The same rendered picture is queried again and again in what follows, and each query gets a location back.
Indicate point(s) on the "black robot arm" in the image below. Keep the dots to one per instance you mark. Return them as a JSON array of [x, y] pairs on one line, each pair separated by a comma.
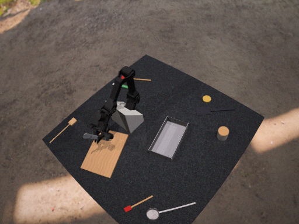
[[110, 107]]

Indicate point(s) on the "light brown wooden board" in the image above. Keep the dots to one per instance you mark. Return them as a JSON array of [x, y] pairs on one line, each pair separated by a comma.
[[103, 157]]

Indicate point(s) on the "grey cylinder with tan top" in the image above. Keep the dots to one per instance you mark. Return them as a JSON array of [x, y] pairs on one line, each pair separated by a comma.
[[222, 133]]

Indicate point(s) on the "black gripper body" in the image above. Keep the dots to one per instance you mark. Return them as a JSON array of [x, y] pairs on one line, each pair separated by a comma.
[[101, 128]]

